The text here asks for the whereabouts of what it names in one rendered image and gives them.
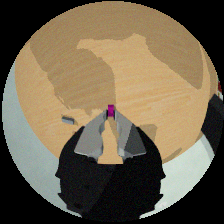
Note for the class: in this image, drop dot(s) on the magenta rod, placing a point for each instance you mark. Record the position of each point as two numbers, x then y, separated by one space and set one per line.
110 110

